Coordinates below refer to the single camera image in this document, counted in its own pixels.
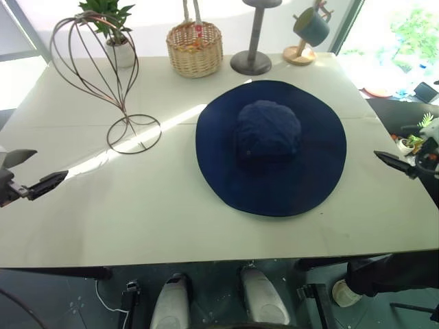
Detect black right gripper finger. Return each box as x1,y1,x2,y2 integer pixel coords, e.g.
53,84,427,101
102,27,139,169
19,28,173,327
373,150,418,180

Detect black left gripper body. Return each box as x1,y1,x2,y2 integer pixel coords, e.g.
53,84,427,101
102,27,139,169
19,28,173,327
0,168,31,208

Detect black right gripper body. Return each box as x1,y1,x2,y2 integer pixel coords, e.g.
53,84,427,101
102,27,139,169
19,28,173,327
420,136,439,174

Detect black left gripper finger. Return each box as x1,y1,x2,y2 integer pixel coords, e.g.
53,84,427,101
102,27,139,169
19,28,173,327
26,169,70,202
5,149,38,169

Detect navy blue wide-brim hat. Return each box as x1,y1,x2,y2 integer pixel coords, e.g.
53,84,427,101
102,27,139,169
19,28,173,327
195,80,348,218

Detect small plant in white pot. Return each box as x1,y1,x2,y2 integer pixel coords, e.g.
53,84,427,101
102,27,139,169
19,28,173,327
393,132,423,156

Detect small black box device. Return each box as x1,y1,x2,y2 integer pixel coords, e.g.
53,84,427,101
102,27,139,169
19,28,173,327
412,82,439,103

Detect orange plate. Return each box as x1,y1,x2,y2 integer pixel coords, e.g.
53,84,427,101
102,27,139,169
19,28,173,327
362,86,392,99

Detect bystander leg in black trousers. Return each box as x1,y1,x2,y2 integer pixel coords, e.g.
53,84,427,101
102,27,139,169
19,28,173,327
345,252,439,298

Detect white shoe of bystander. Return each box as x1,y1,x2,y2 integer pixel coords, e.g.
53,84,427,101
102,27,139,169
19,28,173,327
331,278,364,308

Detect green plant in white pot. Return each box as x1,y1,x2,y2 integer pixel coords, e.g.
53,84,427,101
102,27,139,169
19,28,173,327
78,0,137,69

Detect wooden mug tree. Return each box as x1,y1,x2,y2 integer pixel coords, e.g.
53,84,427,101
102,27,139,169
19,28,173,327
282,0,335,66

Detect dark teal mug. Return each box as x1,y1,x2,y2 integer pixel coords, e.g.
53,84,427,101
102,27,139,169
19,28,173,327
294,6,331,47

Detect silver robot left foot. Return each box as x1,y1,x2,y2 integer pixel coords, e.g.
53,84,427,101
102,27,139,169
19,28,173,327
150,273,192,329

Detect silver robot foot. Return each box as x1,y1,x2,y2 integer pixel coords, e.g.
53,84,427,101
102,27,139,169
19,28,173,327
239,265,292,326
150,273,192,329

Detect silver robot right foot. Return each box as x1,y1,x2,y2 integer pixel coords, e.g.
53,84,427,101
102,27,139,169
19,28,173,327
239,265,292,326

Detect woven wicker basket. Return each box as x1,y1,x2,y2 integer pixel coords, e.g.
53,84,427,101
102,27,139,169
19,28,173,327
166,21,224,80

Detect white toy legs in basket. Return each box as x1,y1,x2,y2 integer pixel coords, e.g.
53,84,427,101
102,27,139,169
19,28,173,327
180,0,204,25

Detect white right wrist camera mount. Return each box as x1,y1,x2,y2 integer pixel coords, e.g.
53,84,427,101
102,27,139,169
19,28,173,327
418,117,439,139

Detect brown wire hat stand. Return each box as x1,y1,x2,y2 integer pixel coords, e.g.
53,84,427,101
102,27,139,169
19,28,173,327
49,10,163,155

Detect white floor cable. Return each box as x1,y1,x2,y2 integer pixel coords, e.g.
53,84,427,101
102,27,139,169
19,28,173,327
95,280,130,315

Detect black table leg bracket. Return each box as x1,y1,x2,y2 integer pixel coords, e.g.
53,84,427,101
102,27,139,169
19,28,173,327
121,280,142,329

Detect grey pedestal stand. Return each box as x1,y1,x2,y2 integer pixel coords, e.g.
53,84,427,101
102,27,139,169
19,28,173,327
230,0,273,76

